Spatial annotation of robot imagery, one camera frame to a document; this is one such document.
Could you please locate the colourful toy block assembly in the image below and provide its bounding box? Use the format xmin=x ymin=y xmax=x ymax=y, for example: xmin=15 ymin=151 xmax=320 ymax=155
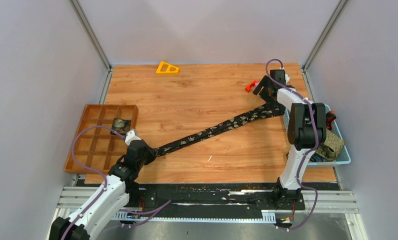
xmin=245 ymin=81 xmax=259 ymax=93

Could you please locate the aluminium frame rail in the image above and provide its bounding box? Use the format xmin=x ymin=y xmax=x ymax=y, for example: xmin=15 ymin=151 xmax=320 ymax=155
xmin=54 ymin=186 xmax=360 ymax=224

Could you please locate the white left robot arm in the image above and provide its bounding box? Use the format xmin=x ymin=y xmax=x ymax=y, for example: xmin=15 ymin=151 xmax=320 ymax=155
xmin=49 ymin=140 xmax=157 ymax=240

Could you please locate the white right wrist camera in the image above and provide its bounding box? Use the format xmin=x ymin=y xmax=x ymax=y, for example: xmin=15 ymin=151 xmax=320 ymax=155
xmin=285 ymin=73 xmax=290 ymax=84

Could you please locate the olive green patterned tie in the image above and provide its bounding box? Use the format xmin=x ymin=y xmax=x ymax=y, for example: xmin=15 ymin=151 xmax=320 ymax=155
xmin=315 ymin=130 xmax=345 ymax=162

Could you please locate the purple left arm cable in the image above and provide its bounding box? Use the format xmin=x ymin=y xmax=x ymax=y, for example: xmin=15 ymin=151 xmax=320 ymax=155
xmin=59 ymin=125 xmax=172 ymax=240

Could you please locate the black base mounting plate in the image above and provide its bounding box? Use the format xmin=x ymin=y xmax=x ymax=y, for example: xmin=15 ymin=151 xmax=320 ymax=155
xmin=76 ymin=180 xmax=340 ymax=220

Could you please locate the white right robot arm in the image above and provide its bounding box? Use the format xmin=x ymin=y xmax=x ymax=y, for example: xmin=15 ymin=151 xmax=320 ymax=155
xmin=253 ymin=69 xmax=326 ymax=209

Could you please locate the black tie with gold pattern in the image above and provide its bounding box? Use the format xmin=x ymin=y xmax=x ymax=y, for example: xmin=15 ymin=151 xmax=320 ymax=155
xmin=155 ymin=103 xmax=285 ymax=157

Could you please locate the blue and red tie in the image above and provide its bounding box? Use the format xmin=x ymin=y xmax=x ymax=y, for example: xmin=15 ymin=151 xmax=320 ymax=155
xmin=325 ymin=110 xmax=337 ymax=131

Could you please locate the rolled dark patterned tie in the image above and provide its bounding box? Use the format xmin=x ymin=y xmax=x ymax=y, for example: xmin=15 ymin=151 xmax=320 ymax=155
xmin=111 ymin=118 xmax=132 ymax=135

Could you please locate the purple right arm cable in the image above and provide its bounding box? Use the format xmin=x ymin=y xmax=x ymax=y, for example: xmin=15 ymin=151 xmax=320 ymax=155
xmin=265 ymin=58 xmax=319 ymax=232

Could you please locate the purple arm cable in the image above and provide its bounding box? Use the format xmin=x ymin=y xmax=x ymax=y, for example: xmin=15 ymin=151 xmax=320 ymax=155
xmin=59 ymin=125 xmax=172 ymax=240
xmin=265 ymin=58 xmax=319 ymax=232

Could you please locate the light blue plastic basket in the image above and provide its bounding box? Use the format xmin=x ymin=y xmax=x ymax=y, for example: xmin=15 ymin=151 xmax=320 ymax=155
xmin=283 ymin=104 xmax=351 ymax=167

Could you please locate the yellow triangular plastic piece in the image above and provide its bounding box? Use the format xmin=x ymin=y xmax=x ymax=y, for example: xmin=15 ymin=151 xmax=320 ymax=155
xmin=155 ymin=61 xmax=180 ymax=75

